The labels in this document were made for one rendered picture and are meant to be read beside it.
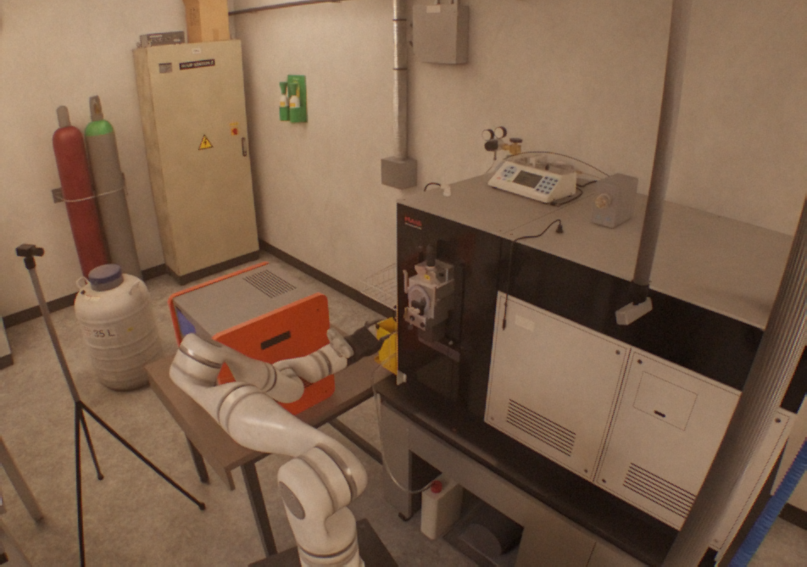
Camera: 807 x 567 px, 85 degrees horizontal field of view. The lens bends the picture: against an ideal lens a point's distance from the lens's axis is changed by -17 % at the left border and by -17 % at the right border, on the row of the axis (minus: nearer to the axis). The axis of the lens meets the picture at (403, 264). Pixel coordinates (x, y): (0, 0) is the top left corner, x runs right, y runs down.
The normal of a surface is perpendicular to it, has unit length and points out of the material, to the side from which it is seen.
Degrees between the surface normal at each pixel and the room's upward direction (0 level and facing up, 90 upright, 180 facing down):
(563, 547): 90
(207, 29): 90
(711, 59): 90
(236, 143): 90
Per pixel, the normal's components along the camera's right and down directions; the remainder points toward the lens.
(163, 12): 0.70, 0.30
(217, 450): 0.00, -0.91
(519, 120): -0.71, 0.29
